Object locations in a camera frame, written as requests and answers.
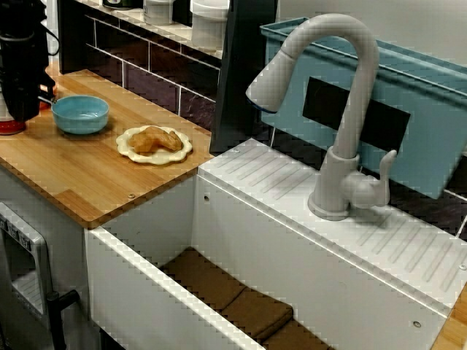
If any grey toy appliance panel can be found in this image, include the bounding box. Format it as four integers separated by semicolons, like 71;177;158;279
0;202;55;322

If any white jar with label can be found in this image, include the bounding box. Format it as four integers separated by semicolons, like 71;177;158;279
143;0;176;26

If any brown folded cloth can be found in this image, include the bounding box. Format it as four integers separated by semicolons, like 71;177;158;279
160;246;336;350

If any plain white jar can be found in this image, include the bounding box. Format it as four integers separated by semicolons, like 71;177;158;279
190;0;231;50

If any light blue bowl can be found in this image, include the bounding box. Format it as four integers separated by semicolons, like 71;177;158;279
50;95;110;135

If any dark jar with green label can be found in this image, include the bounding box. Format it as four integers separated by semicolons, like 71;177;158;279
101;0;143;10

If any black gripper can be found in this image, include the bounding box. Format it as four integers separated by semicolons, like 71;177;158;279
0;34;56;123

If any teal plastic dish rack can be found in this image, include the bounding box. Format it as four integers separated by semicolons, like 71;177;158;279
259;17;467;201

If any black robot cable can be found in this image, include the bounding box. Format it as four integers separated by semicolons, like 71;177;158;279
42;24;60;58

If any brown toy croissant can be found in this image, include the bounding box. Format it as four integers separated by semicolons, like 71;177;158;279
127;125;183;154

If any cream scalloped plate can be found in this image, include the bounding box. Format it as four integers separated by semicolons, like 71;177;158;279
115;125;193;164

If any tomato print tin can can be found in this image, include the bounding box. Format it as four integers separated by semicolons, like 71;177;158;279
0;83;27;136

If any grey toy faucet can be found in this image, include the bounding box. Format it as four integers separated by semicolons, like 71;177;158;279
246;13;398;222

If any white sink basin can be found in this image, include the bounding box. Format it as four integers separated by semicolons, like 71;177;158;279
85;137;467;350

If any dark upright pillar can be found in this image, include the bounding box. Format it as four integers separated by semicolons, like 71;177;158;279
209;0;281;154

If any black cabinet handle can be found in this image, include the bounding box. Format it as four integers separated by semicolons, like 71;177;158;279
46;289;80;350

